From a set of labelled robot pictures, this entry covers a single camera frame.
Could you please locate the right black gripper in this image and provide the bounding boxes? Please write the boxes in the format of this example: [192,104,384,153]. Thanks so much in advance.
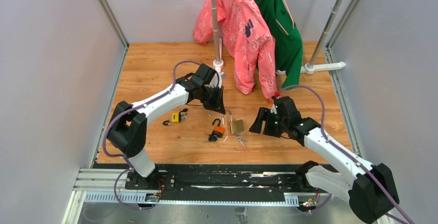
[249,107,288,137]

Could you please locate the yellow-lock keys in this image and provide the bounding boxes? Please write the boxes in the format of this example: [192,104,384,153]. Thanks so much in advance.
[179,108,188,121]

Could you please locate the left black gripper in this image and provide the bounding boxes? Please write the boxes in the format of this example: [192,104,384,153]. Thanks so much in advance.
[200,85,226,115]

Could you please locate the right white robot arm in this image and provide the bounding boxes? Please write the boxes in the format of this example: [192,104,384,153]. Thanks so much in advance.
[249,97,400,223]

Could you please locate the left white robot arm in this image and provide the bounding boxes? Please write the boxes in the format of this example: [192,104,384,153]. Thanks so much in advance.
[102,62,226,189]

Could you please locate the white clothes rack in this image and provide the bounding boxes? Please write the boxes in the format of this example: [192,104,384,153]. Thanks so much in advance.
[211,0,346,75]

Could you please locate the yellow padlock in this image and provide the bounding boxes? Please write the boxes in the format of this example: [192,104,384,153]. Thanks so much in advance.
[162,113,181,126]

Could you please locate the brass padlock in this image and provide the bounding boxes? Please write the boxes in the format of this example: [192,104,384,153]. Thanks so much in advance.
[226,109,245,134]

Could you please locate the purple cable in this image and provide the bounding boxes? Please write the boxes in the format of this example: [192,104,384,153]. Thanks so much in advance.
[272,85,415,224]
[102,60,202,211]

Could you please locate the green shirt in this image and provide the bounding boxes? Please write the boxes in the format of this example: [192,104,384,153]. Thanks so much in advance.
[254,0,304,88]

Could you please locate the silver brass-lock keys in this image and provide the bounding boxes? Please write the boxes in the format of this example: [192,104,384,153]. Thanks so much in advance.
[236,133,246,147]

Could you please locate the orange padlock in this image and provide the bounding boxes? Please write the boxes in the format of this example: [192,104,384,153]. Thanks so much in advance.
[211,118,225,138]

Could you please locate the black orange-lock keys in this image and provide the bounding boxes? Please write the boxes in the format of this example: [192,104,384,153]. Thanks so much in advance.
[204,134,219,143]

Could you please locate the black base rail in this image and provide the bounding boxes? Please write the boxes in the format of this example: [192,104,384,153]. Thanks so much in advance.
[79,163,353,213]

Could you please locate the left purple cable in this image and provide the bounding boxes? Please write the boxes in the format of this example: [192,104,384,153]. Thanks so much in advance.
[102,60,202,211]

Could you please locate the pink patterned jacket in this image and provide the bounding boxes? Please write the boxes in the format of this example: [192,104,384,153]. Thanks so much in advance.
[192,0,278,104]

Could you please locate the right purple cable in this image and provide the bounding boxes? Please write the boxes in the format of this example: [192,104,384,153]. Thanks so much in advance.
[272,85,415,224]

